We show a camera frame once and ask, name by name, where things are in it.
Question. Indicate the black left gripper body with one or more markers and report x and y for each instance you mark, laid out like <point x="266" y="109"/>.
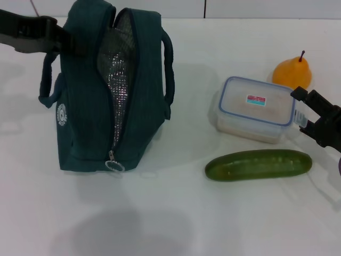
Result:
<point x="32" y="34"/>

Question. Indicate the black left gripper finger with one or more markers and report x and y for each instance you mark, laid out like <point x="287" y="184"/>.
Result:
<point x="72" y="45"/>

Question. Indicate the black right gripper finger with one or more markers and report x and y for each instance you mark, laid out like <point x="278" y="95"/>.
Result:
<point x="313" y="129"/>
<point x="317" y="102"/>

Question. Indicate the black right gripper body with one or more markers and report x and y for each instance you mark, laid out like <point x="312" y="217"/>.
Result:
<point x="333" y="128"/>

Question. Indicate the orange pear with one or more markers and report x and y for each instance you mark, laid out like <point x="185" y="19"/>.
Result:
<point x="291" y="72"/>

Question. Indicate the clear lunch box blue lid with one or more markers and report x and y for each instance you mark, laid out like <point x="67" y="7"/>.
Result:
<point x="253" y="117"/>

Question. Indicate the dark teal insulated lunch bag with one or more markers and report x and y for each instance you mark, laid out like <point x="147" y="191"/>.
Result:
<point x="80" y="106"/>

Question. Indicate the green cucumber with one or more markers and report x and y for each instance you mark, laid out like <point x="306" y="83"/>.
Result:
<point x="239" y="166"/>

